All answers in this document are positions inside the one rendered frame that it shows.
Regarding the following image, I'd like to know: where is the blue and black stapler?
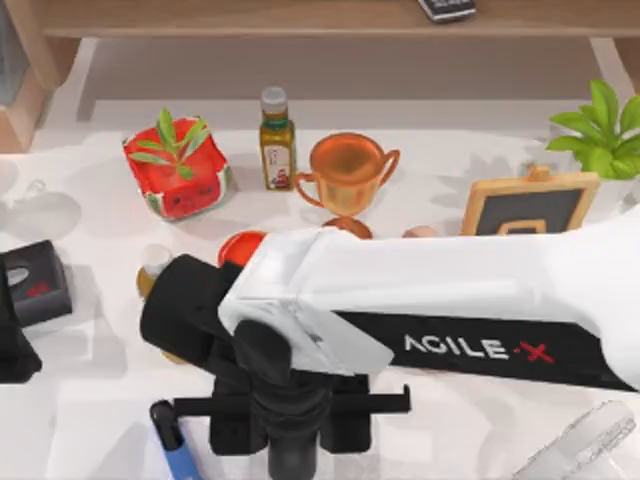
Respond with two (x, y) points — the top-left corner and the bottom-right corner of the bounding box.
(149, 399), (202, 480)

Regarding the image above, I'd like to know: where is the clear glass bottle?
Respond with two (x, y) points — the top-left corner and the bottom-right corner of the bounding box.
(511, 399), (639, 480)

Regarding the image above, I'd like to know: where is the red cup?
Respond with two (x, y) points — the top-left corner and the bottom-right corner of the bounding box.
(218, 229), (268, 267)

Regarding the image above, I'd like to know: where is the wooden framed blackboard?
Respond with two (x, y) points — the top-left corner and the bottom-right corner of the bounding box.
(459, 164), (601, 238)

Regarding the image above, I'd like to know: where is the bronze trophy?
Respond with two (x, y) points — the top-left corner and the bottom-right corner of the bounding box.
(294, 131), (402, 240)

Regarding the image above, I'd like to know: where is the yellow liquid bottle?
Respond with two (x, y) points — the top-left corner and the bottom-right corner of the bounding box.
(135, 243), (174, 303)

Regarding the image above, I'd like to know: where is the olive oil bottle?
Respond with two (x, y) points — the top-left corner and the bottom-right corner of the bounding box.
(258, 86), (297, 193)

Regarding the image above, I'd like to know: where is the red watermelon plant pot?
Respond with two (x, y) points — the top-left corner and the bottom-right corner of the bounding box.
(122, 107), (234, 222)

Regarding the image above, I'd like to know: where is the green leafy plant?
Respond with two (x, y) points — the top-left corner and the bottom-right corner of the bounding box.
(544, 78), (640, 182)

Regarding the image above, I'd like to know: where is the black box with red mark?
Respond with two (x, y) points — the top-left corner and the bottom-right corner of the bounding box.
(0, 239), (75, 329)

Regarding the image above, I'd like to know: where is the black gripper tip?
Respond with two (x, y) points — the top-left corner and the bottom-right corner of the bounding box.
(0, 299), (43, 386)

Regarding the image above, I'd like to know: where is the black book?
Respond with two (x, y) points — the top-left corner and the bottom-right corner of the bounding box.
(418, 0), (478, 24)

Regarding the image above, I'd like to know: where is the wooden shelf unit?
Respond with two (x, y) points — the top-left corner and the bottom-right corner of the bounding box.
(0, 0), (640, 151)

